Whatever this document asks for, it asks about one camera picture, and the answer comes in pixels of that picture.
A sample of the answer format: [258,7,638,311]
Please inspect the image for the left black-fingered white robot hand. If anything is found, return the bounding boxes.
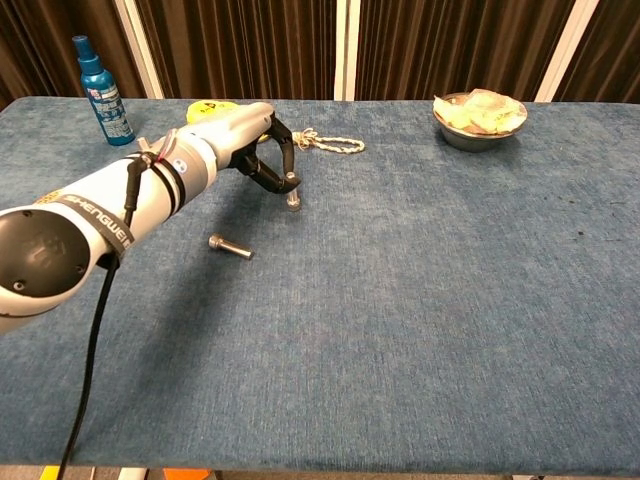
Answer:
[177,101,302,196]

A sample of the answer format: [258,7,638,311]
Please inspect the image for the steel bolt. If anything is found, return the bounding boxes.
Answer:
[207,233,256,262]
[285,171,303,213]

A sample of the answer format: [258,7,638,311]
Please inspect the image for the yellow tape measure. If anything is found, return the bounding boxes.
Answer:
[185,99,242,124]

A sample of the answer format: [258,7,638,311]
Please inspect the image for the dark brown curtain panel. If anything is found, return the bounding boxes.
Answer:
[0,0,147,110]
[354,0,577,103]
[136,0,342,101]
[556,0,640,105]

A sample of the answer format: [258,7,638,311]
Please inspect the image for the blue spray bottle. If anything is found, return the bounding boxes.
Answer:
[71,34,138,148]

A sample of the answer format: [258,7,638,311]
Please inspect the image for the blue table cover cloth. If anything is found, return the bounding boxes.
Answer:
[0,95,640,474]

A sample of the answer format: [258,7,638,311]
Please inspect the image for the round metal bowl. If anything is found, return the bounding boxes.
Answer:
[432,91,530,154]

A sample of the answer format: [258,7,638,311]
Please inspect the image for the crumpled pale wrapper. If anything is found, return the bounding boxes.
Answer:
[433,88,529,136]

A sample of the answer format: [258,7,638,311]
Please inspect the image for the beige braided rope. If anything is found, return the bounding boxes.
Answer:
[291,128,367,156]

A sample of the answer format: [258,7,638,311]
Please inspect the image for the white partition frame post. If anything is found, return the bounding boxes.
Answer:
[534,0,602,104]
[333,0,363,102]
[114,0,165,100]

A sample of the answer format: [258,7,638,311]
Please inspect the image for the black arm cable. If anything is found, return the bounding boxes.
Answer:
[56,151,154,480]

